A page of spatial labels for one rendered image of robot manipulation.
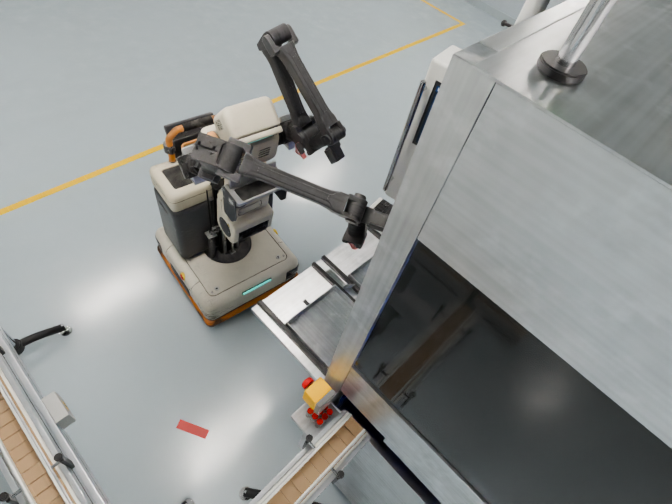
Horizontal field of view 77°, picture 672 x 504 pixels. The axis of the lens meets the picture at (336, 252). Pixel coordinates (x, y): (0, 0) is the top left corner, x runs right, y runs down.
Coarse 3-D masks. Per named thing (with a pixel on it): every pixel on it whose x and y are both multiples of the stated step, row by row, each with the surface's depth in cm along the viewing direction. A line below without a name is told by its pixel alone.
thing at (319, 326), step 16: (336, 288) 170; (320, 304) 167; (336, 304) 169; (352, 304) 168; (288, 320) 157; (304, 320) 162; (320, 320) 163; (336, 320) 164; (304, 336) 158; (320, 336) 159; (336, 336) 160; (320, 352) 156
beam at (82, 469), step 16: (0, 336) 173; (16, 352) 180; (16, 368) 167; (32, 384) 166; (48, 416) 159; (64, 432) 162; (64, 448) 153; (80, 464) 151; (96, 480) 158; (96, 496) 146
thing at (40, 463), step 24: (0, 360) 131; (0, 384) 124; (0, 408) 124; (24, 408) 125; (0, 432) 121; (24, 432) 118; (48, 432) 125; (0, 456) 117; (24, 456) 118; (48, 456) 119; (24, 480) 115; (48, 480) 116; (72, 480) 116
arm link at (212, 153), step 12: (204, 144) 115; (216, 144) 115; (228, 144) 115; (192, 156) 115; (204, 156) 115; (216, 156) 115; (228, 156) 114; (240, 156) 117; (204, 168) 142; (216, 168) 118; (228, 168) 115; (216, 180) 151
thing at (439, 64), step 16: (448, 48) 169; (432, 64) 164; (448, 64) 162; (432, 80) 168; (432, 96) 172; (416, 112) 181; (416, 128) 186; (416, 144) 190; (400, 160) 202; (400, 176) 208
